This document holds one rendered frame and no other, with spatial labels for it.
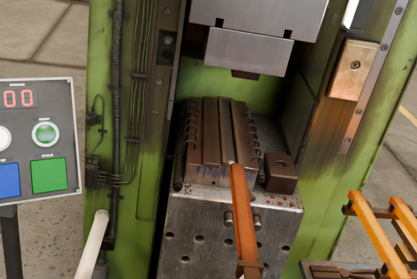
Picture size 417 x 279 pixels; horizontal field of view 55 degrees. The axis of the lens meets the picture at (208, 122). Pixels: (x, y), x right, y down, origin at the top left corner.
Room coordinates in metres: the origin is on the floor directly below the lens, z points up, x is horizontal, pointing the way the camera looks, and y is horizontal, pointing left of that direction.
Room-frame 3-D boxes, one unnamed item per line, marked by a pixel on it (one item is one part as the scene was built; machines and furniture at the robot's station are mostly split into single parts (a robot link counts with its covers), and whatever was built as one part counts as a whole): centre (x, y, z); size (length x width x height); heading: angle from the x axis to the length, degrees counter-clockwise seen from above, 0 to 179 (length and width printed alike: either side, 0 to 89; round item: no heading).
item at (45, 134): (0.76, 0.36, 1.09); 0.05 x 0.03 x 0.04; 96
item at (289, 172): (0.99, -0.23, 0.95); 0.12 x 0.08 x 0.06; 6
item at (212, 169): (1.13, -0.04, 0.96); 0.42 x 0.20 x 0.09; 6
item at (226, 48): (1.13, -0.04, 1.32); 0.42 x 0.20 x 0.10; 6
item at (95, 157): (1.00, 0.32, 0.80); 0.06 x 0.03 x 0.14; 96
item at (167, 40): (1.05, 0.15, 1.24); 0.03 x 0.03 x 0.07; 6
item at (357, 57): (1.08, -0.36, 1.27); 0.09 x 0.02 x 0.17; 96
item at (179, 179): (1.05, 0.07, 0.93); 0.40 x 0.03 x 0.03; 6
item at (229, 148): (1.13, -0.07, 0.99); 0.42 x 0.05 x 0.01; 6
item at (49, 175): (0.72, 0.34, 1.01); 0.07 x 0.05 x 0.07; 121
